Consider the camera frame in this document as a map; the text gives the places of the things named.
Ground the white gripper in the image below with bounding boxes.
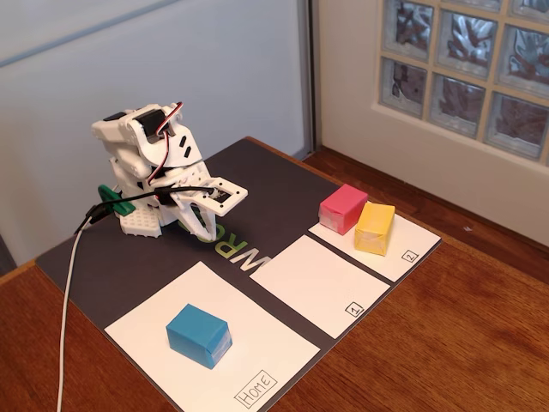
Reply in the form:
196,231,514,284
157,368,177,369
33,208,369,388
153,164,220,241

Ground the green table clamp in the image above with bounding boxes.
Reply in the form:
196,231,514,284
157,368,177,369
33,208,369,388
97,184,137,216

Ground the white paper marked 1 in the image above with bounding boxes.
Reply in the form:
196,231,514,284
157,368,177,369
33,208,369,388
248,234,391,341

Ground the yellow paper box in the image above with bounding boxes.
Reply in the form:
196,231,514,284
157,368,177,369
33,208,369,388
353,202,396,258

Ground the white paper marked HOME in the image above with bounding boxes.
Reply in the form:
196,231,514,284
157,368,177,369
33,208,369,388
104,260,322,412

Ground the black printed work mat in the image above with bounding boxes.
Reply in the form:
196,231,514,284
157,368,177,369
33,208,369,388
34,136,443,412

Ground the pink red paper box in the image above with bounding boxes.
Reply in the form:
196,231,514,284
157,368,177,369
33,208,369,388
318,183,369,236

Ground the blue paper box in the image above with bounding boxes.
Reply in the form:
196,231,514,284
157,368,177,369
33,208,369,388
166,303,233,370

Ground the white paper marked 2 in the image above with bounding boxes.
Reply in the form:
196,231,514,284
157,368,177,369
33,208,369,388
307,209,443,284

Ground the white power cable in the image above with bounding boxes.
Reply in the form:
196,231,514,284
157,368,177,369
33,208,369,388
54,216,94,412

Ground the glass block window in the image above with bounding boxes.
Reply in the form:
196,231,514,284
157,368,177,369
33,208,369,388
371,0,549,167

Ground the grey metal door frame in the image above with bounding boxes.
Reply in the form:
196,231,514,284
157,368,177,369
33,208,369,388
297,0,322,158

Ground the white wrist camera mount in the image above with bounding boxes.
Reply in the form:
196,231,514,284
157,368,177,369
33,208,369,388
208,176,250,217

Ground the black camera cable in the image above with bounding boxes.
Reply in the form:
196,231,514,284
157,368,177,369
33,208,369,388
74,185,215,235

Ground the red white black servo cable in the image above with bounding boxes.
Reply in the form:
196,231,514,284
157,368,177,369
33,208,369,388
144,101,185,186

